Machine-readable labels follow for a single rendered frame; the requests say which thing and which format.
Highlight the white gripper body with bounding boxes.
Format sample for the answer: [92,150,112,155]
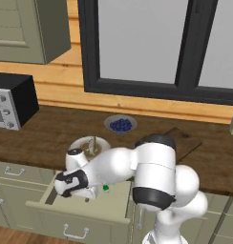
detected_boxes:
[77,186,99,203]

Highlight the olive open drawer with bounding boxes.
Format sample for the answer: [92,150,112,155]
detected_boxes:
[25,171,136,244]

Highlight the brown meat piece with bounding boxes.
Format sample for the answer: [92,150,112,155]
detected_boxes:
[81,136,102,159]

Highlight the white plate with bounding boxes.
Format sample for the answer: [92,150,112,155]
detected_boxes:
[68,135,112,160]

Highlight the olive closed drawer front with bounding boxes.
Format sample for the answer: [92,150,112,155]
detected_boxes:
[0,160,56,186]

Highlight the dark wooden cutting board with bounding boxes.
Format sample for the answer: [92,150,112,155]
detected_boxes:
[161,127,203,164]

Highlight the olive narrow cupboard door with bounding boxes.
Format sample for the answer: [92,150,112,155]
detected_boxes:
[131,190,160,244]

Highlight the grey bowl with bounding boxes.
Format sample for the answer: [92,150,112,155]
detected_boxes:
[103,113,138,135]

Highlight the blueberries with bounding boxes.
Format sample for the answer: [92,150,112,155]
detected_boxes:
[109,118,134,132]

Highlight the black and silver microwave oven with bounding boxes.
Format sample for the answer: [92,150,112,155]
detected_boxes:
[0,71,40,132]

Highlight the olive base cupboard run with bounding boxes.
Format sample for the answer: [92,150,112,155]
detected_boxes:
[188,190,233,244]

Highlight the dark-framed window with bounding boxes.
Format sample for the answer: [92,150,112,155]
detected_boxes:
[77,0,233,107]

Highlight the silver open drawer handle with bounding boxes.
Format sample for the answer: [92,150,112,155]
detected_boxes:
[62,223,91,240]

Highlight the silver vertical door handle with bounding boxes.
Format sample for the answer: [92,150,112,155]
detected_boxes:
[137,205,144,232]

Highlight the silver closed drawer handle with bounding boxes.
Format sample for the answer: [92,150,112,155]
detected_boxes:
[4,166,27,177]

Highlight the olive wall cupboard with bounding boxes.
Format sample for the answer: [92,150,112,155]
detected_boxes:
[0,0,72,66]

